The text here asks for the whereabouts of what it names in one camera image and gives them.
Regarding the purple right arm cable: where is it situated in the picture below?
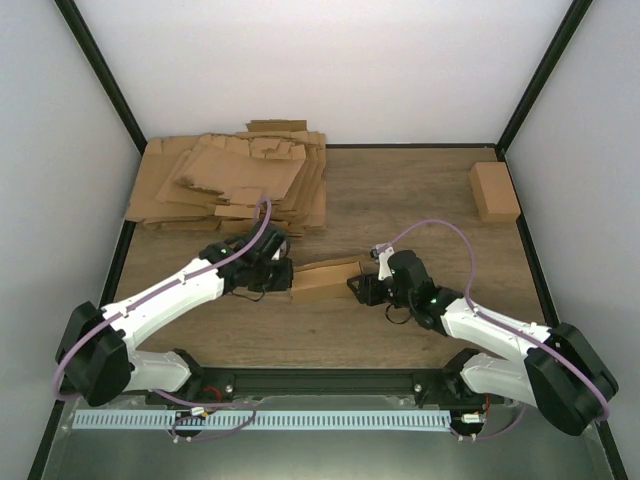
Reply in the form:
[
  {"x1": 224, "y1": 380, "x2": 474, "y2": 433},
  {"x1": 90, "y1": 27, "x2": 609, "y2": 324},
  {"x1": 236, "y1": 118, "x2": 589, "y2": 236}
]
[{"x1": 387, "y1": 219, "x2": 612, "y2": 442}]

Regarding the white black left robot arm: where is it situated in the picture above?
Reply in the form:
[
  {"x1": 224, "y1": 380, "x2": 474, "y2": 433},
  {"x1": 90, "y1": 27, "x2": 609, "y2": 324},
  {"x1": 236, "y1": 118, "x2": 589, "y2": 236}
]
[{"x1": 56, "y1": 223, "x2": 293, "y2": 407}]

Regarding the black right corner frame post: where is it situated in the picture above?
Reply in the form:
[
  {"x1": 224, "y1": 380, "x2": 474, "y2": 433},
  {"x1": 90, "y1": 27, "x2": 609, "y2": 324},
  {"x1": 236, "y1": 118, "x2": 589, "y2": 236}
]
[{"x1": 495, "y1": 0, "x2": 593, "y2": 162}]

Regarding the stack of flat cardboard blanks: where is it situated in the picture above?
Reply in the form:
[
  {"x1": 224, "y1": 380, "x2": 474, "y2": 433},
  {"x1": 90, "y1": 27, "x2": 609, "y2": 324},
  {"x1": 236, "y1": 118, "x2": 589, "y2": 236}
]
[{"x1": 125, "y1": 119, "x2": 327, "y2": 237}]

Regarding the light blue slotted strip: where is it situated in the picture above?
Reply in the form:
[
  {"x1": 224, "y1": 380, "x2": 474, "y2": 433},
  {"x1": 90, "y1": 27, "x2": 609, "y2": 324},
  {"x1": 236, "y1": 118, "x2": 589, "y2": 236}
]
[{"x1": 72, "y1": 410, "x2": 451, "y2": 432}]

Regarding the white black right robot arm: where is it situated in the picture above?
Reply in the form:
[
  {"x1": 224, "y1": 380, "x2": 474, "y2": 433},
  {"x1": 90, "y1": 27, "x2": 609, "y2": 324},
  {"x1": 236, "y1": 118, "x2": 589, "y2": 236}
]
[{"x1": 346, "y1": 248, "x2": 619, "y2": 436}]

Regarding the brown cardboard box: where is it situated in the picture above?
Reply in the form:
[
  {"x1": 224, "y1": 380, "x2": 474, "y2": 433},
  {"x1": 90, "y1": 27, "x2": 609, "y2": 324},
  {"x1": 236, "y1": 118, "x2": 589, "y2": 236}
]
[
  {"x1": 290, "y1": 256, "x2": 367, "y2": 304},
  {"x1": 468, "y1": 161, "x2": 521, "y2": 223}
]

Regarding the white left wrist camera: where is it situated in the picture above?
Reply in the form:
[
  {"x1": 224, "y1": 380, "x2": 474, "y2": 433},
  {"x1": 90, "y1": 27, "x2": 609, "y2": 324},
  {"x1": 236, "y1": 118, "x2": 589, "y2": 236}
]
[{"x1": 271, "y1": 239, "x2": 291, "y2": 262}]

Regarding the clear acrylic front plate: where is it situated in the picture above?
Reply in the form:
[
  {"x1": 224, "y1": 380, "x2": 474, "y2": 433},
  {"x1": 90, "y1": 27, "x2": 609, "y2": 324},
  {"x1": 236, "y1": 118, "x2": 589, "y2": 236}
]
[{"x1": 40, "y1": 411, "x2": 626, "y2": 479}]

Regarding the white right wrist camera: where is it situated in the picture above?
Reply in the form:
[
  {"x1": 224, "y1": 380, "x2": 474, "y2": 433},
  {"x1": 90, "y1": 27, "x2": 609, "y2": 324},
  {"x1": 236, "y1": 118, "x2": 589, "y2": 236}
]
[{"x1": 370, "y1": 243, "x2": 394, "y2": 281}]

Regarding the folded brown cardboard box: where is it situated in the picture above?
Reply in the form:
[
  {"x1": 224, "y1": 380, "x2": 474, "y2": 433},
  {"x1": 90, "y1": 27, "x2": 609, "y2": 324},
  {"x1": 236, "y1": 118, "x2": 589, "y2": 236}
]
[{"x1": 468, "y1": 161, "x2": 521, "y2": 223}]

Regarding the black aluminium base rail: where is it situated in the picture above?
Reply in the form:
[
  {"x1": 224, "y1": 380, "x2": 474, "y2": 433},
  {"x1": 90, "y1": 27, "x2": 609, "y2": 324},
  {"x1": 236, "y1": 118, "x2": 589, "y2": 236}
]
[{"x1": 59, "y1": 367, "x2": 594, "y2": 407}]

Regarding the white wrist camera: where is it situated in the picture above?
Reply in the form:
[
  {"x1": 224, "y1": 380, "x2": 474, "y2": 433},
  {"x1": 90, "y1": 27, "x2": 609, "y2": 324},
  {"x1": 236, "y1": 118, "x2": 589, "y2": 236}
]
[
  {"x1": 271, "y1": 239, "x2": 291, "y2": 262},
  {"x1": 370, "y1": 243, "x2": 394, "y2": 281}
]

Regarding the black corner frame post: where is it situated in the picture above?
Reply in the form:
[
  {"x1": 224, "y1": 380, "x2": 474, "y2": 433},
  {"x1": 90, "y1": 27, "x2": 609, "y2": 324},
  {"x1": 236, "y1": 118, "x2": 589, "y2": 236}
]
[
  {"x1": 495, "y1": 0, "x2": 593, "y2": 162},
  {"x1": 54, "y1": 0, "x2": 147, "y2": 154}
]

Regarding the black left corner frame post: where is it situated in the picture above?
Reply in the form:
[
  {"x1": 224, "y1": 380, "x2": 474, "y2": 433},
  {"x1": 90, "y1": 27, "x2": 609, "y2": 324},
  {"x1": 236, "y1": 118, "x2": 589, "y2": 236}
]
[{"x1": 54, "y1": 0, "x2": 147, "y2": 154}]

